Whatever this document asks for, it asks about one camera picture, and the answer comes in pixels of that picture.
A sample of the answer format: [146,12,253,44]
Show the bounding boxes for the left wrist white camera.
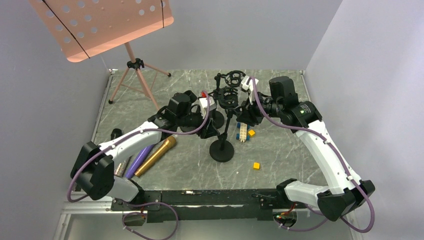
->
[199,92,217,118]

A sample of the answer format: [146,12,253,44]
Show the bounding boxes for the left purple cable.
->
[66,91,212,240]

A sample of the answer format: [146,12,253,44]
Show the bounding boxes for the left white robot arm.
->
[66,90,218,210]

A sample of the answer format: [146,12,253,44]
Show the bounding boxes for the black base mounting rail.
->
[110,188,305,223]

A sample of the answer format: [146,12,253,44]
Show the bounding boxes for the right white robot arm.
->
[237,76,375,222]

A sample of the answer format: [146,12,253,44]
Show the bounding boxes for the pink perforated music stand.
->
[29,0,174,106]

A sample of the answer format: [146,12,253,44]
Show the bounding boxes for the purple cable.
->
[66,91,212,240]
[249,76,376,233]

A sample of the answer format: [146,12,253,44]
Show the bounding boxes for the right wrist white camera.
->
[240,75,259,105]

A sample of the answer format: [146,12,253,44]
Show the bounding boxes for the purple microphone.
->
[124,144,155,179]

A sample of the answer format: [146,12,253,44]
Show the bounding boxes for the black round-base desk mic stand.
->
[184,90,198,104]

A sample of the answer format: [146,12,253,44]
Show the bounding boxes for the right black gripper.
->
[237,90,283,126]

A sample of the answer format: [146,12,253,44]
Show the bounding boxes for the toy brick car blue wheels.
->
[236,122,250,143]

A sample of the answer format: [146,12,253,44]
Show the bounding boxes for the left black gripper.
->
[177,108,220,139]

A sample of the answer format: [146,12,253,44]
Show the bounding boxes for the purple mic black stand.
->
[209,86,238,129]

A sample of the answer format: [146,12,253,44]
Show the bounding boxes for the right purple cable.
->
[249,76,376,233]

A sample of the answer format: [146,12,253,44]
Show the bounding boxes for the black microphone with orange end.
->
[110,128,123,141]

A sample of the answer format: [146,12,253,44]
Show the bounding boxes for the rhinestone silver microphone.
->
[114,158,130,177]

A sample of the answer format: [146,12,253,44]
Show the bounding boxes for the gold microphone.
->
[134,136,177,177]

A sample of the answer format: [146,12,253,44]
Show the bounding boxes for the yellow cube on table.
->
[252,162,261,170]

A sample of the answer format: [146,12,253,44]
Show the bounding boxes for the wrist white camera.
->
[199,92,217,118]
[240,75,259,105]

